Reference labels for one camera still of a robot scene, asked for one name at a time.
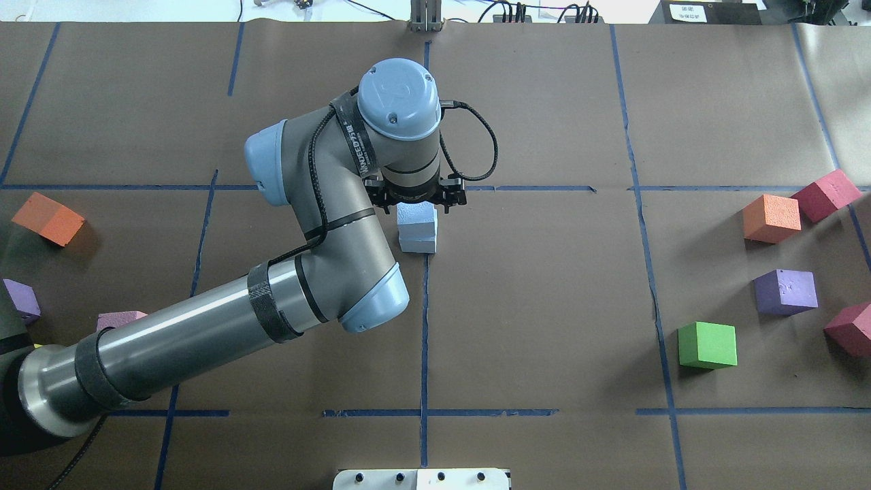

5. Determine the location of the orange foam block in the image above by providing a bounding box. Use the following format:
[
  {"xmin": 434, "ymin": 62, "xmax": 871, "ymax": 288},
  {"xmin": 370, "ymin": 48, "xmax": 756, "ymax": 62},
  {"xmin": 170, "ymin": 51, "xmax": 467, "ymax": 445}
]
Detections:
[
  {"xmin": 741, "ymin": 193, "xmax": 802, "ymax": 244},
  {"xmin": 12, "ymin": 192, "xmax": 85, "ymax": 247}
]

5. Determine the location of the purple foam block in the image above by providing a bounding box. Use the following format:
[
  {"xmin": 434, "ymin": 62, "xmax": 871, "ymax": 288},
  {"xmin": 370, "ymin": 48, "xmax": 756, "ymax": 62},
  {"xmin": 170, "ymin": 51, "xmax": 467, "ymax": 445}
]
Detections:
[
  {"xmin": 752, "ymin": 269, "xmax": 819, "ymax": 316},
  {"xmin": 3, "ymin": 278, "xmax": 42, "ymax": 326}
]

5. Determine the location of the pink foam block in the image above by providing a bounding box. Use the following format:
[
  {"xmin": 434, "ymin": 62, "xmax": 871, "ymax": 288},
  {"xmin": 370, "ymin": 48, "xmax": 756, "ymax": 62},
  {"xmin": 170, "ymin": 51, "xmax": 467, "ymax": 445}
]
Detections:
[{"xmin": 96, "ymin": 310, "xmax": 148, "ymax": 331}]

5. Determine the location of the green foam block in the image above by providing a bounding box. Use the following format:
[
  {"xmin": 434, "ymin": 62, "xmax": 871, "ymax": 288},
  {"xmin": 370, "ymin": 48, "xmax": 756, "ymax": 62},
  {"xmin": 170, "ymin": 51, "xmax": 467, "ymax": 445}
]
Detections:
[{"xmin": 677, "ymin": 321, "xmax": 738, "ymax": 370}]

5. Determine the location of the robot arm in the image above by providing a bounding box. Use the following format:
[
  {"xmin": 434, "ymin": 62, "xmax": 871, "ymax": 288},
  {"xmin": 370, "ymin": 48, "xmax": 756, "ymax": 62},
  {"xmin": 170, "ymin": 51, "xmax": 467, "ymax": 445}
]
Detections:
[{"xmin": 2, "ymin": 58, "xmax": 466, "ymax": 456}]

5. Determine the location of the orange foam block right side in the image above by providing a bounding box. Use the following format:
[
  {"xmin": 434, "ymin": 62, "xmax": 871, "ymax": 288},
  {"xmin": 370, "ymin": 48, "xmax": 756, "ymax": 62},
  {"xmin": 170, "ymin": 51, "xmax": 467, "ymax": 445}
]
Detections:
[{"xmin": 741, "ymin": 193, "xmax": 802, "ymax": 244}]

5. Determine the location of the crimson foam block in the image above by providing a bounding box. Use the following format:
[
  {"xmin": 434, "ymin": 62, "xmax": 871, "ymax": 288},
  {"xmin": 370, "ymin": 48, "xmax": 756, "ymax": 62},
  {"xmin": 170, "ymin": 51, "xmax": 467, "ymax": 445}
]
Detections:
[
  {"xmin": 823, "ymin": 301, "xmax": 870, "ymax": 357},
  {"xmin": 792, "ymin": 169, "xmax": 861, "ymax": 223}
]

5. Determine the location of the light blue foam block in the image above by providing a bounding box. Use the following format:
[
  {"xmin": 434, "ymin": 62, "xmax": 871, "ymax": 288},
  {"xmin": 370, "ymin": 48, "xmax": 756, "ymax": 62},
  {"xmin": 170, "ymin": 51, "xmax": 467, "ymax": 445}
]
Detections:
[
  {"xmin": 399, "ymin": 235, "xmax": 438, "ymax": 254},
  {"xmin": 396, "ymin": 201, "xmax": 438, "ymax": 241}
]

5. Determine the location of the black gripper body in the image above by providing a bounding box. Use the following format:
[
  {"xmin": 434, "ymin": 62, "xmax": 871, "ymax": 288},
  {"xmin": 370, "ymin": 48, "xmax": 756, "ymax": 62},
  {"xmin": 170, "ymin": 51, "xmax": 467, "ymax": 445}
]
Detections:
[{"xmin": 363, "ymin": 174, "xmax": 467, "ymax": 212}]

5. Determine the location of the orange foam block left side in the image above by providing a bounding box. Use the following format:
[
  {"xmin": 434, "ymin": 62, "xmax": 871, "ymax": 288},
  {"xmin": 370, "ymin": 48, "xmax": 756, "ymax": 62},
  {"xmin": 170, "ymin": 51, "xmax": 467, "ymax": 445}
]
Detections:
[{"xmin": 12, "ymin": 192, "xmax": 85, "ymax": 247}]

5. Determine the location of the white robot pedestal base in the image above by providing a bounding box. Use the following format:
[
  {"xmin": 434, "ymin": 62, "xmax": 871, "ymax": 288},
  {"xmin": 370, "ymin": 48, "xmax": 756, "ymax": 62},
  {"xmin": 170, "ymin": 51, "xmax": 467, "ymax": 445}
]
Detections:
[{"xmin": 332, "ymin": 468, "xmax": 512, "ymax": 489}]

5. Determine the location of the black box with label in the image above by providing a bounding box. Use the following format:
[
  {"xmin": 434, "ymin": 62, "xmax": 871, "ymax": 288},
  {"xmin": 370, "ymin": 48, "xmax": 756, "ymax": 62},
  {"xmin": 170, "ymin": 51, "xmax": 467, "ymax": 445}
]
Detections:
[{"xmin": 648, "ymin": 1, "xmax": 762, "ymax": 25}]

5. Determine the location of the purple foam block left side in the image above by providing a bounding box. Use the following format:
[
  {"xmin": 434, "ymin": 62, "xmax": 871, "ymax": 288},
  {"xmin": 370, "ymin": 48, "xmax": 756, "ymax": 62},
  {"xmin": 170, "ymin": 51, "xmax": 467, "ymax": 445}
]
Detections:
[{"xmin": 3, "ymin": 278, "xmax": 42, "ymax": 326}]

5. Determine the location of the purple foam block right side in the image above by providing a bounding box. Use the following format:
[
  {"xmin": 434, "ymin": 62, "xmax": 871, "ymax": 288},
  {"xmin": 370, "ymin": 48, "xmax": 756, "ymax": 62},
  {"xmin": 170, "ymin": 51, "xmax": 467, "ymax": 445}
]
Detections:
[{"xmin": 752, "ymin": 269, "xmax": 819, "ymax": 316}]

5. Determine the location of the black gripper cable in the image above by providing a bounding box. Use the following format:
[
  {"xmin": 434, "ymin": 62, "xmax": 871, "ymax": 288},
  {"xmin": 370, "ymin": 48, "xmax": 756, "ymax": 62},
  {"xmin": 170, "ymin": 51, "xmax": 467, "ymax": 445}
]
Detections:
[{"xmin": 259, "ymin": 100, "xmax": 499, "ymax": 273}]

